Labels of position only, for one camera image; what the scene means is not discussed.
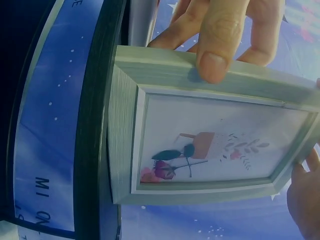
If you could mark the person's right hand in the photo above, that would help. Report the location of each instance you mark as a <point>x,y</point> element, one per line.
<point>306,200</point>

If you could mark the person's left hand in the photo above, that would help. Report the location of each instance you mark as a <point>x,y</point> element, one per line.
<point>220,30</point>

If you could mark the grey flat panel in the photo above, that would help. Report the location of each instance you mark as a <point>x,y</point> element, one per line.
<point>140,22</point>

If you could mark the grey-green wooden picture frame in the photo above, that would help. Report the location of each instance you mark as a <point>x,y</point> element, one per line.
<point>205,125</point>

